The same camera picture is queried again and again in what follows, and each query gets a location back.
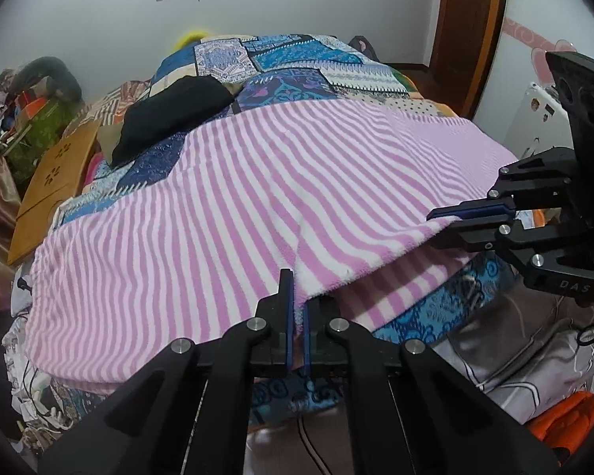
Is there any olive folded cloth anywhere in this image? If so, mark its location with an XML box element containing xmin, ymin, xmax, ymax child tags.
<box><xmin>98</xmin><ymin>121</ymin><xmax>129</xmax><ymax>156</ymax></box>

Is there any pink striped towel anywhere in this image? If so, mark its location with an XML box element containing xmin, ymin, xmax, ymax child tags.
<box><xmin>25</xmin><ymin>99</ymin><xmax>518</xmax><ymax>387</ymax></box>

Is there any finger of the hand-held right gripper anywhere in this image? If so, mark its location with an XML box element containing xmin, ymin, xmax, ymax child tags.
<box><xmin>428</xmin><ymin>220</ymin><xmax>594</xmax><ymax>270</ymax></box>
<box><xmin>426</xmin><ymin>148</ymin><xmax>577</xmax><ymax>222</ymax></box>

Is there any grey and white quilt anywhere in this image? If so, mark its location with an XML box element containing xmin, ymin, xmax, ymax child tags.
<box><xmin>445</xmin><ymin>267</ymin><xmax>594</xmax><ymax>426</ymax></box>

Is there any orange striped sheet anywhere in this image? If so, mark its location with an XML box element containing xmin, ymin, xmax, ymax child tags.
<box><xmin>76</xmin><ymin>79</ymin><xmax>152</xmax><ymax>127</ymax></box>

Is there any pile of mixed clutter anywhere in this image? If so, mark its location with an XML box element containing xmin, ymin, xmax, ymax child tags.
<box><xmin>0</xmin><ymin>72</ymin><xmax>30</xmax><ymax>159</ymax></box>

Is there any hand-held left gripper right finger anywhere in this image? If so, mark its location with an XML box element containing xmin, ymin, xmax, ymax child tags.
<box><xmin>302</xmin><ymin>299</ymin><xmax>560</xmax><ymax>475</ymax></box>

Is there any black folded clothing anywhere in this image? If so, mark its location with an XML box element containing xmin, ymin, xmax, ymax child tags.
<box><xmin>110</xmin><ymin>76</ymin><xmax>233</xmax><ymax>166</ymax></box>

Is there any patchwork blanket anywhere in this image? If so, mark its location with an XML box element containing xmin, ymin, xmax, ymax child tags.
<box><xmin>49</xmin><ymin>34</ymin><xmax>518</xmax><ymax>426</ymax></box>

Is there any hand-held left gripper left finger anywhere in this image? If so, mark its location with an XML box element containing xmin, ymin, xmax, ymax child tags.
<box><xmin>37</xmin><ymin>268</ymin><xmax>298</xmax><ymax>475</ymax></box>

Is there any green storage bag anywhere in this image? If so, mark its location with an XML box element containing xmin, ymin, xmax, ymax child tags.
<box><xmin>2</xmin><ymin>99</ymin><xmax>82</xmax><ymax>184</ymax></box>

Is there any person's orange jacket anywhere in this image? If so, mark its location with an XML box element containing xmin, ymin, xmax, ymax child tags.
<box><xmin>525</xmin><ymin>390</ymin><xmax>594</xmax><ymax>451</ymax></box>

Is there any white door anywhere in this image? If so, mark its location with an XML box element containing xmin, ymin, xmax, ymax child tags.
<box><xmin>468</xmin><ymin>0</ymin><xmax>594</xmax><ymax>169</ymax></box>

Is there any wooden lap desk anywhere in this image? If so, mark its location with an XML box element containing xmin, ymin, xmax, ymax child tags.
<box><xmin>7</xmin><ymin>119</ymin><xmax>102</xmax><ymax>265</ymax></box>

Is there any grey plush pillow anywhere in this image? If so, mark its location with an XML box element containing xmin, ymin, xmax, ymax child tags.
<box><xmin>17</xmin><ymin>56</ymin><xmax>82</xmax><ymax>102</ymax></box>

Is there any grey bag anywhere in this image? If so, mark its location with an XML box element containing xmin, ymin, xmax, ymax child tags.
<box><xmin>349</xmin><ymin>36</ymin><xmax>383</xmax><ymax>63</ymax></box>

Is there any black floor cable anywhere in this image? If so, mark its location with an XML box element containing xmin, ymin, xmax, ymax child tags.
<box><xmin>297</xmin><ymin>413</ymin><xmax>327</xmax><ymax>475</ymax></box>

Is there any wooden door frame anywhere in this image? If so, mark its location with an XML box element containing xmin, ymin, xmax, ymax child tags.
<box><xmin>428</xmin><ymin>0</ymin><xmax>510</xmax><ymax>120</ymax></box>

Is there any white floral sheet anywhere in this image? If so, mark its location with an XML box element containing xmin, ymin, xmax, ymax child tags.
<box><xmin>0</xmin><ymin>257</ymin><xmax>80</xmax><ymax>451</ymax></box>

